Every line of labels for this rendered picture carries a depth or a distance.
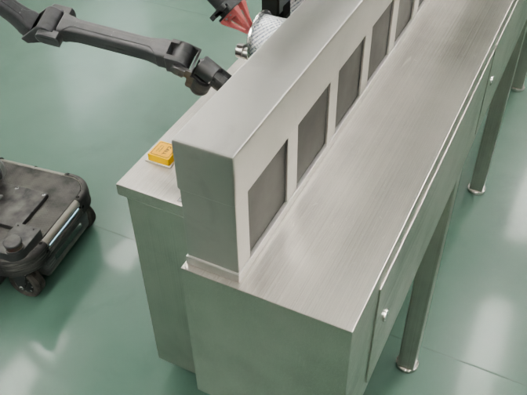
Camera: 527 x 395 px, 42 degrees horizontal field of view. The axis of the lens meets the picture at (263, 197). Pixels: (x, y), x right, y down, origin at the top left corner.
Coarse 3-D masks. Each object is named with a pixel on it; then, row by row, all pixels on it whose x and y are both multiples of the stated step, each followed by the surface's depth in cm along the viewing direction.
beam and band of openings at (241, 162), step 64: (320, 0) 105; (384, 0) 116; (256, 64) 92; (320, 64) 96; (384, 64) 130; (192, 128) 82; (256, 128) 82; (320, 128) 106; (192, 192) 84; (256, 192) 89; (192, 256) 93; (256, 256) 95
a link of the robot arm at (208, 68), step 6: (198, 60) 182; (204, 60) 181; (210, 60) 182; (198, 66) 181; (204, 66) 181; (210, 66) 181; (216, 66) 182; (198, 72) 182; (204, 72) 181; (210, 72) 181; (216, 72) 182; (198, 78) 186; (204, 78) 182; (210, 78) 182
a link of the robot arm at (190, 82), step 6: (198, 48) 183; (198, 54) 182; (174, 66) 179; (180, 66) 180; (192, 66) 181; (174, 72) 181; (180, 72) 180; (186, 72) 180; (192, 72) 187; (186, 78) 186; (192, 78) 187; (186, 84) 190; (192, 84) 189; (198, 84) 186; (204, 84) 187; (192, 90) 190; (198, 90) 189; (204, 90) 189
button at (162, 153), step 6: (162, 144) 198; (168, 144) 198; (156, 150) 196; (162, 150) 196; (168, 150) 196; (150, 156) 195; (156, 156) 194; (162, 156) 194; (168, 156) 194; (162, 162) 195; (168, 162) 194
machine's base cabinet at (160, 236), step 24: (144, 216) 193; (168, 216) 188; (144, 240) 200; (168, 240) 195; (144, 264) 208; (168, 264) 203; (168, 288) 211; (168, 312) 220; (168, 336) 230; (168, 360) 240; (192, 360) 232
